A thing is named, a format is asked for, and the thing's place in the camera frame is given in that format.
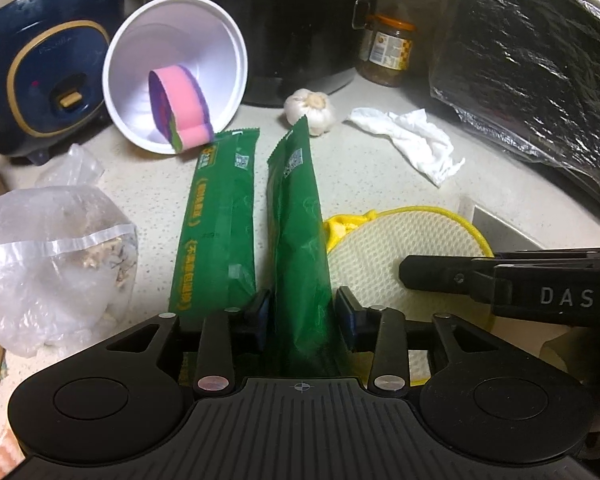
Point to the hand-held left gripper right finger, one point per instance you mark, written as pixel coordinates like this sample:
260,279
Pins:
344,312

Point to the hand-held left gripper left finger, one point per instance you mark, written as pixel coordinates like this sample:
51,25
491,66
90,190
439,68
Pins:
260,312

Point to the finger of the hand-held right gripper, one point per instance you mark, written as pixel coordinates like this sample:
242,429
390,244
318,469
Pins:
440,275

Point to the yellow rimmed mesh pad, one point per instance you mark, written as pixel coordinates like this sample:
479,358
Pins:
380,250

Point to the green snack packet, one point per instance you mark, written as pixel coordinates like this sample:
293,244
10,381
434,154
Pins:
300,260
215,220

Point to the crumpled white tissue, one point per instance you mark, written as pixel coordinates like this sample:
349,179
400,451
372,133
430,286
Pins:
420,140

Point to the black microwave in plastic wrap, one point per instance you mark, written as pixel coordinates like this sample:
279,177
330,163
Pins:
530,85

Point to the garlic bulb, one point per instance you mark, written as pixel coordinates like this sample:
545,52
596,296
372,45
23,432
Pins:
310,107

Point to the clear plastic bag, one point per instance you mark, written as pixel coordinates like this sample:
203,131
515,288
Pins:
45,270

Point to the pink purple sponge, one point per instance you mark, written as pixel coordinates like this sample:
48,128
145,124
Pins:
185,105

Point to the glass jar with orange lid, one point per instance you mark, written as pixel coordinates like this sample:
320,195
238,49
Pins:
387,50

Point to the black rice cooker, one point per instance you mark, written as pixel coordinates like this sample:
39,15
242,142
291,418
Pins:
290,35

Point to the pink white striped cloth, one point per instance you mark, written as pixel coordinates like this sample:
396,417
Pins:
7,447

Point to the white plastic bowl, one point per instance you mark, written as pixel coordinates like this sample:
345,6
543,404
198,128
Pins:
180,35

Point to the blue rice cooker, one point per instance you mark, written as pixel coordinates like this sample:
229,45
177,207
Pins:
45,60

